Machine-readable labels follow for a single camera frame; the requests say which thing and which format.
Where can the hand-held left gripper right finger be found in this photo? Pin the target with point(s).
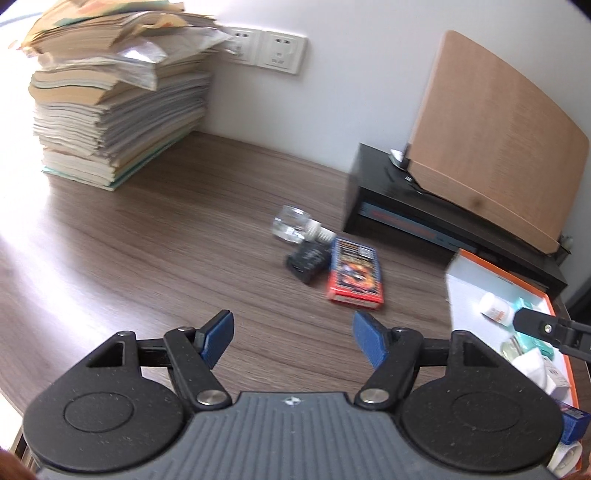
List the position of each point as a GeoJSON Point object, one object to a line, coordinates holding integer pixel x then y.
{"type": "Point", "coordinates": [369, 340]}

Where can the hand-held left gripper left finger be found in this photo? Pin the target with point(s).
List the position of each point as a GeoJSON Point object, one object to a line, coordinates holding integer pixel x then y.
{"type": "Point", "coordinates": [217, 337]}

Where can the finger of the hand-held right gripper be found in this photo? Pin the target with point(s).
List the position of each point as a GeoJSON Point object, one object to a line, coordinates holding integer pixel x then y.
{"type": "Point", "coordinates": [549, 328]}

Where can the white cardboard box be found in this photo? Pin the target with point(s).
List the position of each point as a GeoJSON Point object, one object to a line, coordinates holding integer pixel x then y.
{"type": "Point", "coordinates": [554, 376]}

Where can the red playing card box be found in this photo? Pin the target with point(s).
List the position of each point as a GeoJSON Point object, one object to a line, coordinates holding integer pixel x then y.
{"type": "Point", "coordinates": [354, 272]}

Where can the white tray box orange rim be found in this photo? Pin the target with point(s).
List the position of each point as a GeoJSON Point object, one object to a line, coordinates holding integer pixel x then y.
{"type": "Point", "coordinates": [471, 295]}

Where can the blue plastic box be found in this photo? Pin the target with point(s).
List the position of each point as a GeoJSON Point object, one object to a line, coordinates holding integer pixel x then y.
{"type": "Point", "coordinates": [572, 422]}

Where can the teal medicine box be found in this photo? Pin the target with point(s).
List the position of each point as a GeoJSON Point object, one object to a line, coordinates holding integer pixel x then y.
{"type": "Point", "coordinates": [525, 303]}

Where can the white pill bottle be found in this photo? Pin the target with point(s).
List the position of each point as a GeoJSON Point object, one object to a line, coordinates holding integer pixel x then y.
{"type": "Point", "coordinates": [496, 309]}

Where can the black adapter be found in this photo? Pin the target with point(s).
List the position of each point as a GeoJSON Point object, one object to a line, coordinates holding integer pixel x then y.
{"type": "Point", "coordinates": [308, 263]}

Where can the white tape roll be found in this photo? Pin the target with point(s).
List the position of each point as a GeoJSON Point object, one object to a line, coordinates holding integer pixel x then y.
{"type": "Point", "coordinates": [565, 458]}

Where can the clear glass bottle white cap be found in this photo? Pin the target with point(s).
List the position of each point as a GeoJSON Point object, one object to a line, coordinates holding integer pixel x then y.
{"type": "Point", "coordinates": [293, 226]}

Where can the black monitor stand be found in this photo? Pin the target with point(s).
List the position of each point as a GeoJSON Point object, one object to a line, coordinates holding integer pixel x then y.
{"type": "Point", "coordinates": [397, 207]}

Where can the metal board holder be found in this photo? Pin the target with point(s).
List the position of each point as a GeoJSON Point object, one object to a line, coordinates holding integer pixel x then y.
{"type": "Point", "coordinates": [399, 159]}

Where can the curved wooden board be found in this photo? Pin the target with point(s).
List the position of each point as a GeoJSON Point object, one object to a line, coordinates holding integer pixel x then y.
{"type": "Point", "coordinates": [498, 138]}

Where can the stack of books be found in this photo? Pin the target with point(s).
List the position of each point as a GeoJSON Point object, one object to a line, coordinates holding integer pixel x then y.
{"type": "Point", "coordinates": [106, 101]}

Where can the white wall socket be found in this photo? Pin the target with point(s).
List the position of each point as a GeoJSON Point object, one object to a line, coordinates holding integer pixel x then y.
{"type": "Point", "coordinates": [244, 46]}
{"type": "Point", "coordinates": [281, 50]}

